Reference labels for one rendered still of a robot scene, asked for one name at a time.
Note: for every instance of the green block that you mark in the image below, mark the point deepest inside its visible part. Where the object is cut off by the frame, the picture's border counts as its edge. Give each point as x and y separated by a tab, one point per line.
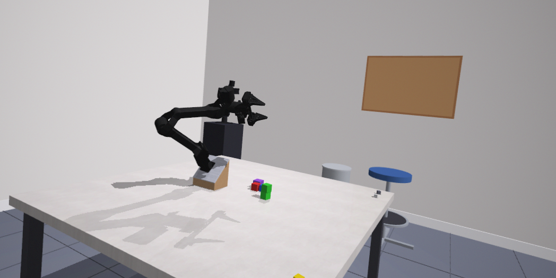
265	195
266	187

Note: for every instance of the red block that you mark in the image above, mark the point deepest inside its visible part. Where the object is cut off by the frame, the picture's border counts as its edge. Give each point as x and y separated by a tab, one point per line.
255	186

